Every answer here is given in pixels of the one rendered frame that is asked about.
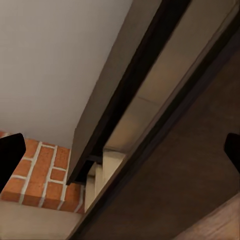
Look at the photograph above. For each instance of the wood fireplace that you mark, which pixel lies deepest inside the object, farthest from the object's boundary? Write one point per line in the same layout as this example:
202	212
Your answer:
25	222

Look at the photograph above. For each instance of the cabinet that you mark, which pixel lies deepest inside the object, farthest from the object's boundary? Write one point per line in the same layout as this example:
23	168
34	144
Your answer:
149	145

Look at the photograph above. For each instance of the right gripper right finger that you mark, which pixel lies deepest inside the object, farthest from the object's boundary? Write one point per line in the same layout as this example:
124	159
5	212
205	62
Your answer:
232	149

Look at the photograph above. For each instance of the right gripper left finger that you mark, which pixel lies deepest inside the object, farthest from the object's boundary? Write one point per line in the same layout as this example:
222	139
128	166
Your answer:
12	150

